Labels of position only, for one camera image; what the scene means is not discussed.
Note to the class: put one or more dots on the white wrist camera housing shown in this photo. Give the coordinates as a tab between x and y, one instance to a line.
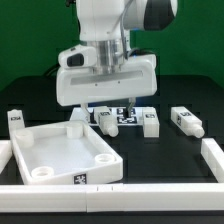
77	57

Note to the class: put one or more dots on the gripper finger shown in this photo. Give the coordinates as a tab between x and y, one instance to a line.
129	107
85	111

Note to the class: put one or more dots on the white right fence bar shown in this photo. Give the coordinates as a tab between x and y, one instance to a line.
214	157

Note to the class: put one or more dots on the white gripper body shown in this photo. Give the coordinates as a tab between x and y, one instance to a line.
136	78

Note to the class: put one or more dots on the white desk top tray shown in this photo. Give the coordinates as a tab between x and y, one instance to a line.
65	153

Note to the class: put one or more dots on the white marker sheet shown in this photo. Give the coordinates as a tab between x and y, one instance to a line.
118	112

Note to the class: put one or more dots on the white front fence bar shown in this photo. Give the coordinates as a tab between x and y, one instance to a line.
112	197

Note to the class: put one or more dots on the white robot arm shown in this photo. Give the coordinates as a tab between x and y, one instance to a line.
103	66

